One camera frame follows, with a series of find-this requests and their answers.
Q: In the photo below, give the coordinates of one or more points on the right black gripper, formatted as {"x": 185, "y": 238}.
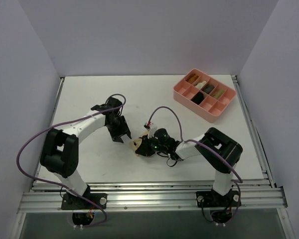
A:
{"x": 146, "y": 147}

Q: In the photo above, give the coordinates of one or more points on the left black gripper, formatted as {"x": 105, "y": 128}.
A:
{"x": 118, "y": 127}

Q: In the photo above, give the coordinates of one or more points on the beige underwear with navy trim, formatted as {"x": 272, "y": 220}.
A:
{"x": 140, "y": 145}

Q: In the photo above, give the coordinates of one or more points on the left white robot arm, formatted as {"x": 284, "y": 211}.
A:
{"x": 60, "y": 154}

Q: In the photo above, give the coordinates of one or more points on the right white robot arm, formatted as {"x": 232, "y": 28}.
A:
{"x": 220, "y": 151}

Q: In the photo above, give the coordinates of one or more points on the black rolled cloth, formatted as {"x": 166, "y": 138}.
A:
{"x": 198, "y": 98}

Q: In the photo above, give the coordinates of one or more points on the pink compartment organizer box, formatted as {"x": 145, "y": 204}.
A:
{"x": 210, "y": 108}

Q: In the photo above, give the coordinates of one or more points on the white rolled cloth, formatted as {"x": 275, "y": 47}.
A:
{"x": 200, "y": 85}

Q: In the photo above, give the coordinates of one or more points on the orange rolled cloth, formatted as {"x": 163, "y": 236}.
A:
{"x": 192, "y": 78}

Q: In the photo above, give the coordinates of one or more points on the dark grey rolled cloth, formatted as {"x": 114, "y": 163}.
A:
{"x": 208, "y": 88}

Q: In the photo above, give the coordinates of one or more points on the olive rolled cloth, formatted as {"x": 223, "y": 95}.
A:
{"x": 217, "y": 94}

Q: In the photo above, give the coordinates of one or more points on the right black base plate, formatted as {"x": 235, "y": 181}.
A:
{"x": 211, "y": 199}

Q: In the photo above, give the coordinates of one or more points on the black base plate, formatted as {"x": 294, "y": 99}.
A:
{"x": 71, "y": 202}
{"x": 211, "y": 199}

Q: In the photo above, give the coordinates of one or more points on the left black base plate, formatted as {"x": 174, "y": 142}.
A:
{"x": 71, "y": 202}

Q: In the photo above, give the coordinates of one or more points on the aluminium rail frame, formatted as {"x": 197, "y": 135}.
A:
{"x": 135, "y": 184}

